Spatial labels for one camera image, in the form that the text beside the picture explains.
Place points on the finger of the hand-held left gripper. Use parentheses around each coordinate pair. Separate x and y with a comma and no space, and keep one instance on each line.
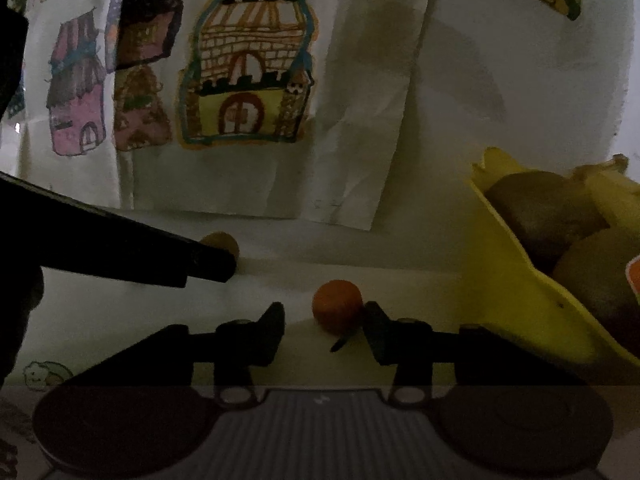
(125,250)

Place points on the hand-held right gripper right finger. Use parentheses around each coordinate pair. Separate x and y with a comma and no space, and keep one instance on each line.
(380,340)

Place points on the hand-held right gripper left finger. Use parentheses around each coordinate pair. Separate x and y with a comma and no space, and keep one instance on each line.
(270,335)

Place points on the small orange with dark leaf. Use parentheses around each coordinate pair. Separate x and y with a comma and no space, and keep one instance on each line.
(337,305)

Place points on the beige longan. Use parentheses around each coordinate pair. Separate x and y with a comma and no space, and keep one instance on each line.
(222,241)

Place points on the white printed tablecloth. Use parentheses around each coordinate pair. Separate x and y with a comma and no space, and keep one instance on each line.
(280,275)

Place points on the yellow plastic bowl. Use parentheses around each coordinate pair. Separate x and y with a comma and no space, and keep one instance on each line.
(530,300)

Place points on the plain brown kiwi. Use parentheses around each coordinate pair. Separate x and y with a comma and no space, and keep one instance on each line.
(545,215)

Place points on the kiwi with red sticker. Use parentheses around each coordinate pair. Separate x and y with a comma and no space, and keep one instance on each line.
(595,280)

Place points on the houses drawing paper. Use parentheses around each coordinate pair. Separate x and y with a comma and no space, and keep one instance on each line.
(350,110)

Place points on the slim yellow banana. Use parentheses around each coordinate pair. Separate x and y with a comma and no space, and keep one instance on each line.
(615,195)

